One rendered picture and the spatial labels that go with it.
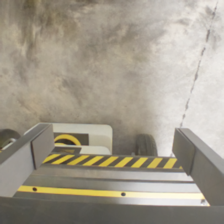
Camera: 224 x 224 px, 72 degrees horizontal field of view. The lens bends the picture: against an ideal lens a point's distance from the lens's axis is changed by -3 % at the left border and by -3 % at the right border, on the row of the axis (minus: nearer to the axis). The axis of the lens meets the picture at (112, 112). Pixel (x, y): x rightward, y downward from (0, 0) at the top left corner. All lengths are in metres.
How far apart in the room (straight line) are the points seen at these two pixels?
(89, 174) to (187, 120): 0.44
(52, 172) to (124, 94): 0.36
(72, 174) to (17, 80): 0.44
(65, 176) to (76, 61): 0.38
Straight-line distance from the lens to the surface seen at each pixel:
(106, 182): 0.30
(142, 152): 0.47
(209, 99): 0.64
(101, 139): 0.46
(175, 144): 0.17
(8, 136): 0.63
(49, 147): 0.17
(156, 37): 0.57
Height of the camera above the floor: 0.55
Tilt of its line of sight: 74 degrees down
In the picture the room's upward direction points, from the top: 172 degrees counter-clockwise
